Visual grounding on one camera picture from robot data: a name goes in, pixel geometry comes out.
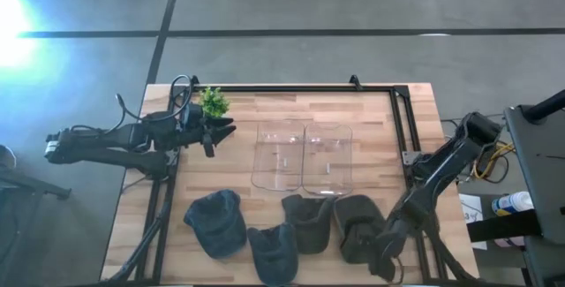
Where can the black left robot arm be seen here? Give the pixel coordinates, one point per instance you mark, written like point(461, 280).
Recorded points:
point(110, 139)

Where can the black olive cap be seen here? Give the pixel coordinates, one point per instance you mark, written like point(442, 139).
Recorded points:
point(311, 231)

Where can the grey metal mounting plate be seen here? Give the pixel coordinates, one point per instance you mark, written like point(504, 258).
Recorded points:
point(409, 157)

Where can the clear plastic bin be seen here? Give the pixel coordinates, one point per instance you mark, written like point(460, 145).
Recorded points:
point(327, 163)
point(278, 159)

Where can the white canister blue yellow label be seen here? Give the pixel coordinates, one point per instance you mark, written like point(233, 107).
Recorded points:
point(512, 203)

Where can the small green artificial plant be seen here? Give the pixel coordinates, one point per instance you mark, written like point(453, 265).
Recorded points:
point(214, 101)

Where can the black bar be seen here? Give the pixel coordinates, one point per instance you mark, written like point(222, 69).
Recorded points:
point(503, 226)

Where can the blue denim cap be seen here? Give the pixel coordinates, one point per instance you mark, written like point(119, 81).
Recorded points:
point(273, 256)
point(216, 225)

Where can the dark olive cap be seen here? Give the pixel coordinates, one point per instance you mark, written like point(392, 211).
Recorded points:
point(357, 229)

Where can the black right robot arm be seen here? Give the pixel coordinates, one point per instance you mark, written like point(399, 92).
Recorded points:
point(446, 163)

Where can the black aluminium frame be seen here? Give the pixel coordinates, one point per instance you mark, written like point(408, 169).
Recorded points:
point(309, 88)

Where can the grey monitor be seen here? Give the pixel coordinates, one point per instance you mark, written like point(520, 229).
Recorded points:
point(538, 168)

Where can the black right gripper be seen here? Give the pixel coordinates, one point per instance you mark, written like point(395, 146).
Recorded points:
point(393, 240)

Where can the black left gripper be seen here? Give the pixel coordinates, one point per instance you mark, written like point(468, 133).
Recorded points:
point(194, 128)

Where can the white paper sheet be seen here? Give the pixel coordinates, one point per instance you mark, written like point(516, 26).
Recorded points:
point(472, 216)

